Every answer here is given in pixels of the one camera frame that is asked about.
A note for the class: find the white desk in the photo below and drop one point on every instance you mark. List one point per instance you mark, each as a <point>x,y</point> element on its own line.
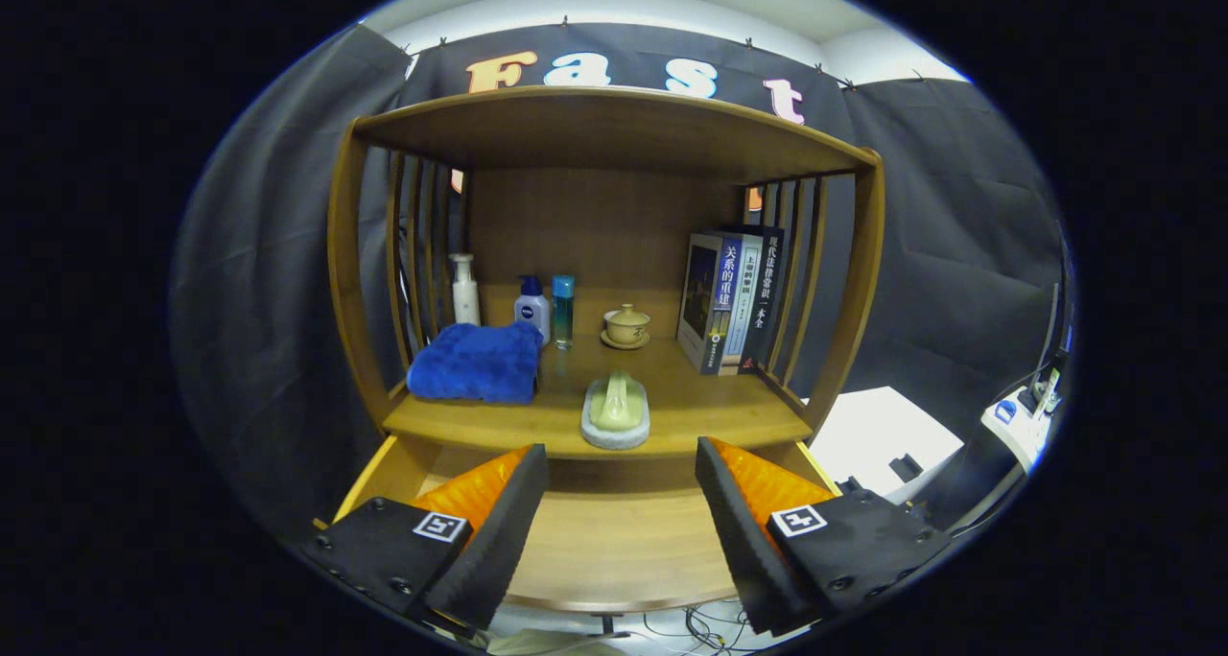
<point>1022,435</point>

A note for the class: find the wooden drawer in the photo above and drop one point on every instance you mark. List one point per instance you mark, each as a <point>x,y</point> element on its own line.
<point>614,541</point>

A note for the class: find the blue towel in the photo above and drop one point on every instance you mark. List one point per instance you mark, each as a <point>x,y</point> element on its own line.
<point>475,363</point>

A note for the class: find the green scrub brush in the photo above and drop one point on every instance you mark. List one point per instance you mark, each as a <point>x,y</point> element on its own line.
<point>616,411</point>

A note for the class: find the white spine book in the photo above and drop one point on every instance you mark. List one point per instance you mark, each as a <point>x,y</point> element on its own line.
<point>748,296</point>

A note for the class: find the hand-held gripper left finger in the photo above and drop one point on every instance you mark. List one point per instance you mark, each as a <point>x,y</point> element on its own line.
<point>494,550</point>

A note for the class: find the beige lidded teacup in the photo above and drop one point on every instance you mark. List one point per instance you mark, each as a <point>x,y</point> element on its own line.
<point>626,328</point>

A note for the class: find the teal blue bottle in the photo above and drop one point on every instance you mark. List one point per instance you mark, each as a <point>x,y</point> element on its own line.
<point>563,316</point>

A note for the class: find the blue spine book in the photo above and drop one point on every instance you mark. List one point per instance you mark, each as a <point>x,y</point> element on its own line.
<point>705,301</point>

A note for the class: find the black spine book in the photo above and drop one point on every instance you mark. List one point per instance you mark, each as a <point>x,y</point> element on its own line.
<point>770,282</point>

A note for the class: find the wooden countertop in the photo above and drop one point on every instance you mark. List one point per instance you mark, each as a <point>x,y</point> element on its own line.
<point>710,397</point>

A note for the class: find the small blue object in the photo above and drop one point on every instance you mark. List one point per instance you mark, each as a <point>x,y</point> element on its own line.
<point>1005,411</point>

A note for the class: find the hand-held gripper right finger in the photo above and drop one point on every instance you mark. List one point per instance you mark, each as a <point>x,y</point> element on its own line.
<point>748,550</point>

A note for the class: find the white pump bottle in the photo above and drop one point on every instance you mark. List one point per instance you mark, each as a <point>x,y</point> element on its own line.
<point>465,296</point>

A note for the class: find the white bottle with blue cap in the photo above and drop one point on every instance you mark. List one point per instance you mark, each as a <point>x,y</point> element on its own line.
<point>532,316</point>

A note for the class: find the white drawer unit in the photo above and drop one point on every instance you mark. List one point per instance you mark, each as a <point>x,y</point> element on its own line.
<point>883,435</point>

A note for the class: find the wooden cabinet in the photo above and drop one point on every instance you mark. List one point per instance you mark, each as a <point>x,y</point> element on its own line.
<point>595,128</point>

